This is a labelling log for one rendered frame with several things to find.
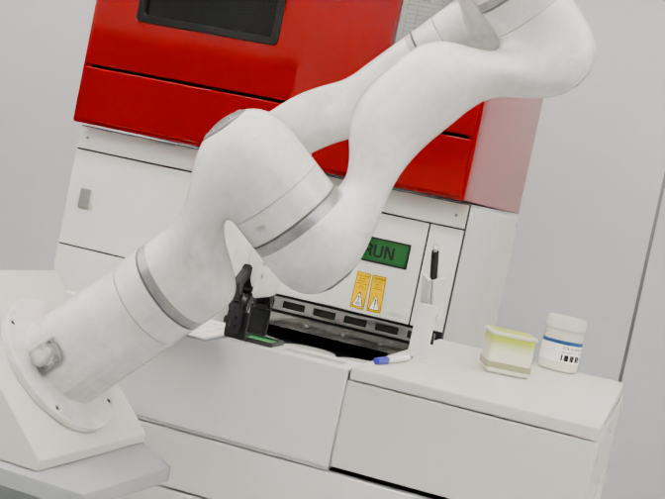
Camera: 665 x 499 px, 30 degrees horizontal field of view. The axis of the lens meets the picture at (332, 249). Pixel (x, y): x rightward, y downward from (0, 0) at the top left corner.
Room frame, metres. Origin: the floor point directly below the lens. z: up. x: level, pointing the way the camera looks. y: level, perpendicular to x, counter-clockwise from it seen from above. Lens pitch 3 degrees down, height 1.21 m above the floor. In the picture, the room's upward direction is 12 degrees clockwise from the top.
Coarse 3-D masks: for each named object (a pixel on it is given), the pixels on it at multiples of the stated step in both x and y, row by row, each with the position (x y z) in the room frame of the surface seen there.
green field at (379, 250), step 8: (376, 240) 2.35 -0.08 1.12; (368, 248) 2.35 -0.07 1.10; (376, 248) 2.34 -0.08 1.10; (384, 248) 2.34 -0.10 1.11; (392, 248) 2.34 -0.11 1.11; (400, 248) 2.33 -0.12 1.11; (408, 248) 2.33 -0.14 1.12; (368, 256) 2.35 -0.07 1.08; (376, 256) 2.34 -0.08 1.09; (384, 256) 2.34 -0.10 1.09; (392, 256) 2.34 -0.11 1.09; (400, 256) 2.33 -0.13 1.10; (400, 264) 2.33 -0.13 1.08
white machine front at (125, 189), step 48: (96, 144) 2.52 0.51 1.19; (144, 144) 2.49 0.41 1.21; (96, 192) 2.51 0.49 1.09; (144, 192) 2.48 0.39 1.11; (96, 240) 2.51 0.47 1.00; (144, 240) 2.48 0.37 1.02; (384, 240) 2.34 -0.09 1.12; (432, 240) 2.32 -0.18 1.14; (288, 288) 2.39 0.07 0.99; (336, 288) 2.36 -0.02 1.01; (384, 336) 2.34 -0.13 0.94
